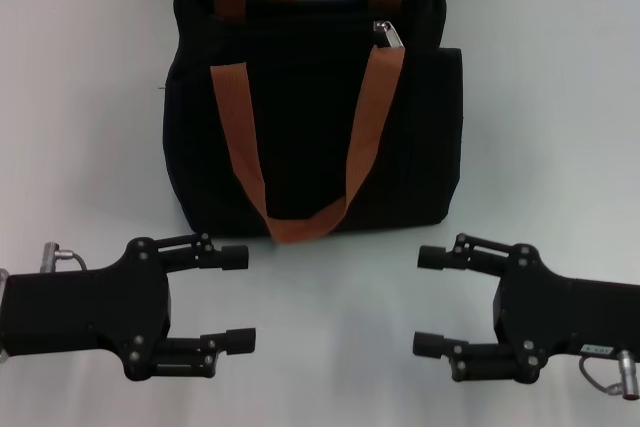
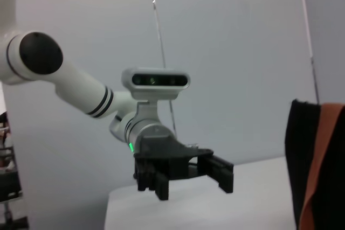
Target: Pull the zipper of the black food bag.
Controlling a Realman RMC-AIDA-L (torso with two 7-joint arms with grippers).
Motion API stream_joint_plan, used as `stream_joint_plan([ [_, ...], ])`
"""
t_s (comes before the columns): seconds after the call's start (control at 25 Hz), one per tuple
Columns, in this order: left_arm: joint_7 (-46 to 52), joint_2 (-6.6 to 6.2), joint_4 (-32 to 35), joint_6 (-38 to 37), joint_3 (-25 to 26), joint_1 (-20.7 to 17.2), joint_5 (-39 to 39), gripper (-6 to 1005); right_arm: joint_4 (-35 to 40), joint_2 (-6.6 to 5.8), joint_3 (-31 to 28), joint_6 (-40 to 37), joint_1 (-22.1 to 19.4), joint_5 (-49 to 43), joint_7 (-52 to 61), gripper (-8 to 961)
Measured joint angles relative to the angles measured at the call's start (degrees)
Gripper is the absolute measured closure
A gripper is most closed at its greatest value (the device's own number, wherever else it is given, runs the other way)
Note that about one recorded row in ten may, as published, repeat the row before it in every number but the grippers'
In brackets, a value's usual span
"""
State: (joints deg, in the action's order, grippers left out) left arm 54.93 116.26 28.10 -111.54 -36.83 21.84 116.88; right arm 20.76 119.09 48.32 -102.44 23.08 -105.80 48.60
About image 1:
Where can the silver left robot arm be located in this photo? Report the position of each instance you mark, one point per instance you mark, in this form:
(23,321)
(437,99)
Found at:
(3,274)

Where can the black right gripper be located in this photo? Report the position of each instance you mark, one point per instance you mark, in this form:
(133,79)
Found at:
(570,314)

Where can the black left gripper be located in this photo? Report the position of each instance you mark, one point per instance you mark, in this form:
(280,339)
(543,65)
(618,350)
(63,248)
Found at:
(85,312)

